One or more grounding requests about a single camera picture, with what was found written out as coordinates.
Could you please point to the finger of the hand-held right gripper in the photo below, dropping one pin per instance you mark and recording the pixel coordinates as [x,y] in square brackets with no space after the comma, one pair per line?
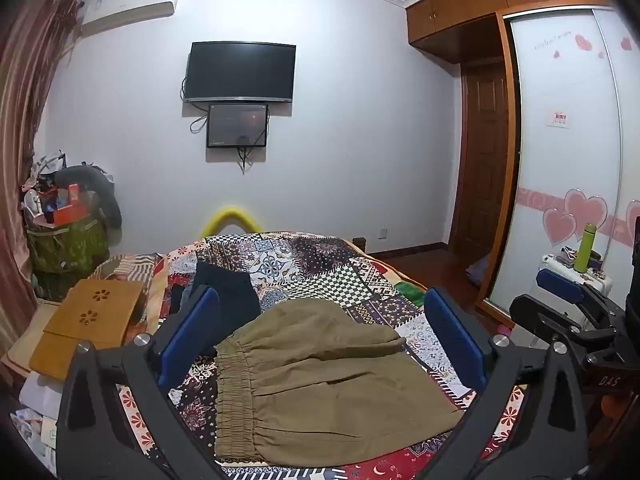
[545,312]
[557,280]

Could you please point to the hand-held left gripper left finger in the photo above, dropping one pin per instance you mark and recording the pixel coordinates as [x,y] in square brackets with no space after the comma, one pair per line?
[192,330]

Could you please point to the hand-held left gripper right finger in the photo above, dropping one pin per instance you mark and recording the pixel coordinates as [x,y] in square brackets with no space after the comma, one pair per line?
[455,330]

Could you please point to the khaki pants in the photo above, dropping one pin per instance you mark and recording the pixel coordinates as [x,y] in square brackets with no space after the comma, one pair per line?
[325,385]

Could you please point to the white suitcase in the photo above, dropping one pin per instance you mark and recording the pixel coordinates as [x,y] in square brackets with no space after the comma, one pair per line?
[547,262]

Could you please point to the green bottle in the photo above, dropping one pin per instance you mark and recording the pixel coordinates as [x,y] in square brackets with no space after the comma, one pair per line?
[585,250]

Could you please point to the dark navy garment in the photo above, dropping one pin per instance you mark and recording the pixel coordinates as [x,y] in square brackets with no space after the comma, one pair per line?
[227,290]

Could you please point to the pale blue cloth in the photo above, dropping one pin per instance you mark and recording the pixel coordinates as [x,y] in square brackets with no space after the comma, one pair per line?
[477,267]

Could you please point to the striped patterned cloth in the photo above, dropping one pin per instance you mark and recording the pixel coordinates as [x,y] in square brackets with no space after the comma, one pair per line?
[125,266]

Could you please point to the wooden lap desk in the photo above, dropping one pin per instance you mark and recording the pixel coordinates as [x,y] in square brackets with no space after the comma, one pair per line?
[85,320]

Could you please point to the yellow curved foam tube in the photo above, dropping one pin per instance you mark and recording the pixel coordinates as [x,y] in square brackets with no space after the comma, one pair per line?
[232,212]

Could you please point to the patchwork bedspread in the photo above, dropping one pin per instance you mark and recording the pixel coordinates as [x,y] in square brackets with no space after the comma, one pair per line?
[320,270]

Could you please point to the brown wooden door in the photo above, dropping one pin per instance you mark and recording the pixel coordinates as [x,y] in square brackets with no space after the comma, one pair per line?
[482,160]

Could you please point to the green patterned storage bag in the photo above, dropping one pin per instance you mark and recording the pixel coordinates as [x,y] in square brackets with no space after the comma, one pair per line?
[70,255]

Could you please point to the red label sticker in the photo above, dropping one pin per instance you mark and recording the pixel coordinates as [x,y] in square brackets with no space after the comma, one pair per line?
[559,119]

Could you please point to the orange box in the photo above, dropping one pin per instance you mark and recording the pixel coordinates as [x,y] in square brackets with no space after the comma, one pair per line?
[70,215]

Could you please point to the pile of white papers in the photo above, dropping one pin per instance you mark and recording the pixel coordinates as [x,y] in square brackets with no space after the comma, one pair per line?
[37,400]

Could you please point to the grey neck pillow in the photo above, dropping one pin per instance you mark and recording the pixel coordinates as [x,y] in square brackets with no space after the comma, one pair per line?
[100,185]

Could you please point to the striped brown curtain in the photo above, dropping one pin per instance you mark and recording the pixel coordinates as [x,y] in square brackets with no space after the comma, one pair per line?
[25,110]

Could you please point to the wooden overhead cabinet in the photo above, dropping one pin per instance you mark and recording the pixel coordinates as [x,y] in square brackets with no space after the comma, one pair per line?
[450,15]

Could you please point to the white air conditioner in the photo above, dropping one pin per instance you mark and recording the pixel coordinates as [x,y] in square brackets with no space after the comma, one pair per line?
[130,5]

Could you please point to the white wall socket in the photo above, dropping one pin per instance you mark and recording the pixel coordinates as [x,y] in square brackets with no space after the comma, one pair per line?
[381,233]

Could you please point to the small wall monitor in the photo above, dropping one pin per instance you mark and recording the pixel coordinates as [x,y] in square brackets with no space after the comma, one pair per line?
[237,125]

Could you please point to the wall-mounted television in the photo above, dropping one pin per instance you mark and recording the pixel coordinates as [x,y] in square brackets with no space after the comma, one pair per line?
[240,70]

